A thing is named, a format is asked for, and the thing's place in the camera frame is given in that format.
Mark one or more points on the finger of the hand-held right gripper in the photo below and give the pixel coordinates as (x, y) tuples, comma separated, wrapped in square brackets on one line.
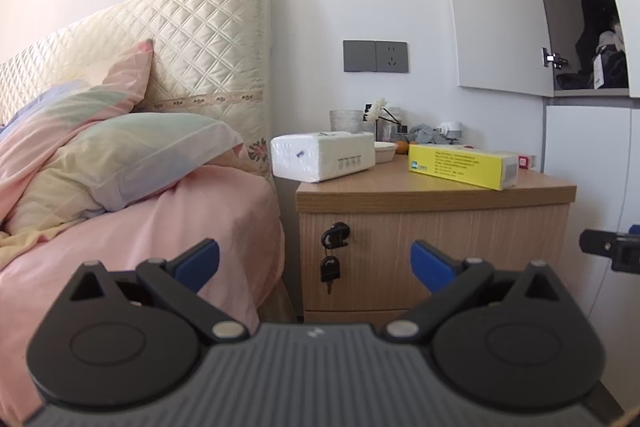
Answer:
[(600, 243)]

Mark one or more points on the black key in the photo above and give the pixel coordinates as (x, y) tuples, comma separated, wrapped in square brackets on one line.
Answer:
[(330, 268), (335, 234)]

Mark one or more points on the pastel striped pillow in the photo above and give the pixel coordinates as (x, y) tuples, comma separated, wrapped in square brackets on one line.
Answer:
[(150, 152)]

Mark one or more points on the small diffuser bottle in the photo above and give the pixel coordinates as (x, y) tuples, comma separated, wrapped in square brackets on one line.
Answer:
[(385, 131)]

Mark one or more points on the white tissue pack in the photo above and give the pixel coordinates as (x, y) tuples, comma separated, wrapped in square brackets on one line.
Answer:
[(320, 157)]

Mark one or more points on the red and gold box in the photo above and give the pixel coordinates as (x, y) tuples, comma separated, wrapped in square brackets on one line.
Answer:
[(527, 161)]

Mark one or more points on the pink bed sheet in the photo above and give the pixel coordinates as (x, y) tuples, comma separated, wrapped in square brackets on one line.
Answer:
[(200, 222)]

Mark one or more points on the wooden nightstand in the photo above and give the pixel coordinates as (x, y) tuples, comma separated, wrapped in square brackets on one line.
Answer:
[(400, 192)]

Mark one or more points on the clear glass cup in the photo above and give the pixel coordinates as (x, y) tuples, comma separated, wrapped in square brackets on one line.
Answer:
[(345, 121)]

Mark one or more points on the dark clothes in wardrobe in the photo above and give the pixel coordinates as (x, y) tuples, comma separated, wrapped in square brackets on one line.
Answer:
[(595, 27)]

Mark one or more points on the white wardrobe lower door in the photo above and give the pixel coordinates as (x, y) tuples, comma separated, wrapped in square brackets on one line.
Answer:
[(585, 157)]

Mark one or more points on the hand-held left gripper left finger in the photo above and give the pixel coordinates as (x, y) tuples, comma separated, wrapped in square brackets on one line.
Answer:
[(200, 264)]

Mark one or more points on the grey wall socket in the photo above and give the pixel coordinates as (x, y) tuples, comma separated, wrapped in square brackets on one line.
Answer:
[(392, 57)]

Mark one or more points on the long yellow box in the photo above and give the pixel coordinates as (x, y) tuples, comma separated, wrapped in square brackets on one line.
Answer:
[(450, 164)]

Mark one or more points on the cream quilted headboard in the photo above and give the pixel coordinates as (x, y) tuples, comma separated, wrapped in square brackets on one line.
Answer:
[(200, 32)]

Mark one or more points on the grey wall switch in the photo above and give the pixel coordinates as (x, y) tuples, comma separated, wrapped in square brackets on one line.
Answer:
[(359, 56)]

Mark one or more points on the wooden drawer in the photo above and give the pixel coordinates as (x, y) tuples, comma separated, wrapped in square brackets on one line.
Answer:
[(450, 227)]

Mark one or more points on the metal door hinge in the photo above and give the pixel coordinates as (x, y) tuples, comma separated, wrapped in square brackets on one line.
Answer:
[(552, 58)]

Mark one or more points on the pink pastel pillow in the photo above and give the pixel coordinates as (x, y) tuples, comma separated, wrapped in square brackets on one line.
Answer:
[(85, 107)]

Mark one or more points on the white clothing tag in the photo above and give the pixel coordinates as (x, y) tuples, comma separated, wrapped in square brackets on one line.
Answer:
[(598, 71)]

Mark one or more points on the grey cloth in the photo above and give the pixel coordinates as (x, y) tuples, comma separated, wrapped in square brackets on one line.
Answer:
[(424, 133)]

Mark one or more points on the white plug adapter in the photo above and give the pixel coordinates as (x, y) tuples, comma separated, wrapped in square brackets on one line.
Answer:
[(451, 129)]

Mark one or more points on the white flower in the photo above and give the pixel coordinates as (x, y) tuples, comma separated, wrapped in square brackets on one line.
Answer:
[(381, 106)]

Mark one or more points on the black hanging key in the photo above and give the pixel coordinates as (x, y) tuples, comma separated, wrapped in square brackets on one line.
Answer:
[(330, 268)]

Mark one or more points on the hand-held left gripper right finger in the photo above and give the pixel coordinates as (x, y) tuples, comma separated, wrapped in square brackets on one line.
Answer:
[(430, 267)]

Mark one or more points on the white dish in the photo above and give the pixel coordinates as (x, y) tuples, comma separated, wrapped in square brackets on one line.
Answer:
[(385, 152)]

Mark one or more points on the small orange fruit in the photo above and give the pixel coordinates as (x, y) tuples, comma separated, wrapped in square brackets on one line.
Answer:
[(402, 148)]

